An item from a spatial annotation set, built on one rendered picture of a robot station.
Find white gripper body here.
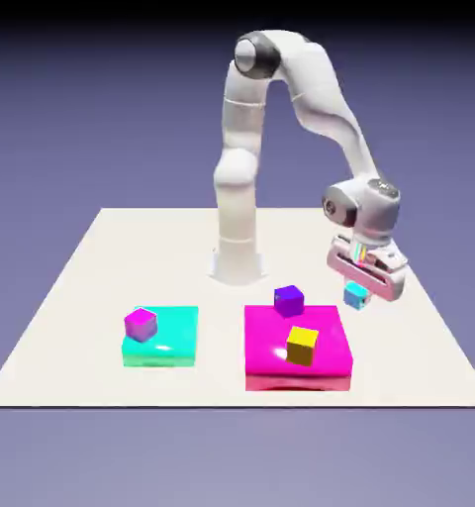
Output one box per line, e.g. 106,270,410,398
326,234,409,303

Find small light blue cube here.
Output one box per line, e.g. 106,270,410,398
342,280,371,312

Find small purple cube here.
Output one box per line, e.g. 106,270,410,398
273,284,305,319

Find small yellow cube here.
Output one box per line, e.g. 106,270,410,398
285,325,321,367

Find small magenta cube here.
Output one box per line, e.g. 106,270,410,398
124,307,158,344

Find large pink box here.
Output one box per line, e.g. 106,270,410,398
243,303,354,392

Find large cyan box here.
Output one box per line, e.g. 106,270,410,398
121,305,200,368

